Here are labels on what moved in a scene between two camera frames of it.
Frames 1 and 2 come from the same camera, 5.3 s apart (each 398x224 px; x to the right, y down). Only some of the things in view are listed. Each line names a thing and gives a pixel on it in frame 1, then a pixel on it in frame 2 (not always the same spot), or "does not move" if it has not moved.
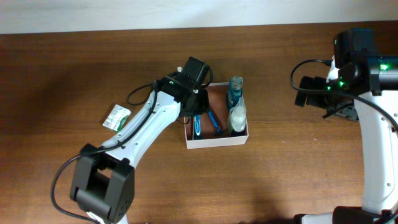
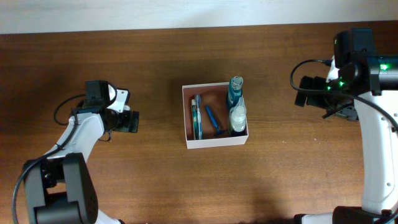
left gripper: x=204 y=104 → x=127 y=126
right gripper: x=349 y=110 does not move
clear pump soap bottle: x=237 y=116 does not move
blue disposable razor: x=219 y=132 does not move
